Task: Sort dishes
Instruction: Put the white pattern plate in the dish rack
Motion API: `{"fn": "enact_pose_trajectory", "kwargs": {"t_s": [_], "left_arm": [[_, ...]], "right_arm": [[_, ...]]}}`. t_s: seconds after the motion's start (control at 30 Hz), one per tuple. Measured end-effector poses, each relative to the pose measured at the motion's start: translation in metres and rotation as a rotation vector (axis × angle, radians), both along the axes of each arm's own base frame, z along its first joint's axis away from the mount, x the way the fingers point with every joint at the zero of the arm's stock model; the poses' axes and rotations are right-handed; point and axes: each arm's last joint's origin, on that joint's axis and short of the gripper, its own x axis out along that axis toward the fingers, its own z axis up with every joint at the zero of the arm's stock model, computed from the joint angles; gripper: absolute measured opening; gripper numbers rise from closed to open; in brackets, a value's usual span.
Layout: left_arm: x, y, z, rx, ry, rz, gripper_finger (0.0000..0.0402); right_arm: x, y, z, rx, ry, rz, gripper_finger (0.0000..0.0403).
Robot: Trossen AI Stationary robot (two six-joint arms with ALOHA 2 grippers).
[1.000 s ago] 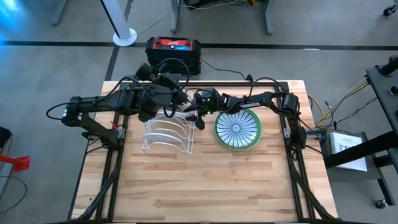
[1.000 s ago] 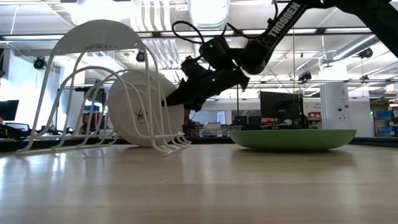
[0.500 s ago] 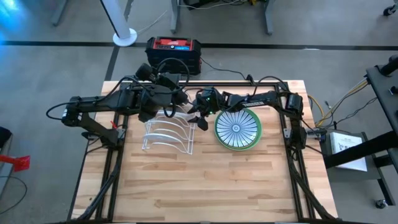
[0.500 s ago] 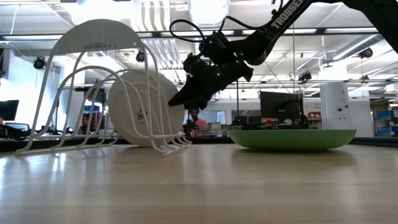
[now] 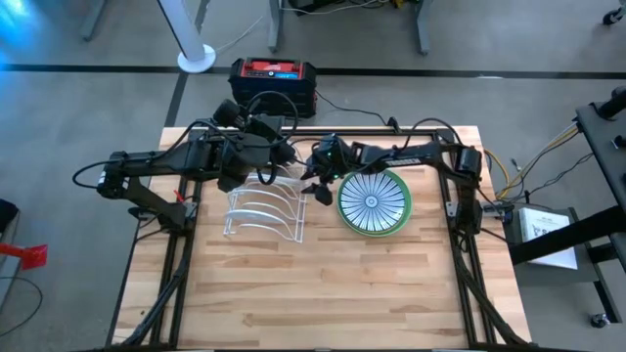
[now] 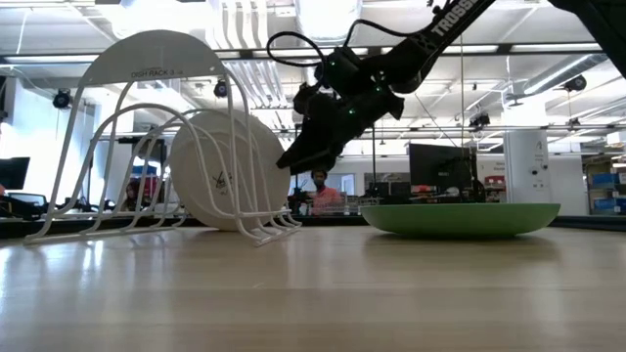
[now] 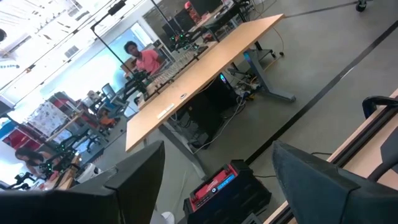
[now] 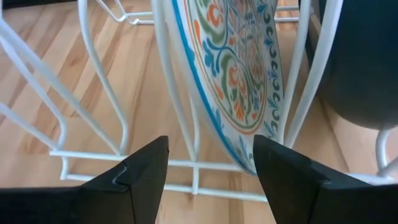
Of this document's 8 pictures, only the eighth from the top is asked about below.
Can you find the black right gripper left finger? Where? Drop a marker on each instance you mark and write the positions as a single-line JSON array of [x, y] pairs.
[[93, 205]]

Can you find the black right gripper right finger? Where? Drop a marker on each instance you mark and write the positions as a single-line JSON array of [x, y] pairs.
[[311, 199]]

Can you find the black plate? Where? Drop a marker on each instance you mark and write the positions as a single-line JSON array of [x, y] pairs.
[[357, 62]]

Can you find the colourful floral pattern plate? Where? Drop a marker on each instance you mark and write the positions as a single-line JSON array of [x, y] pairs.
[[236, 62]]

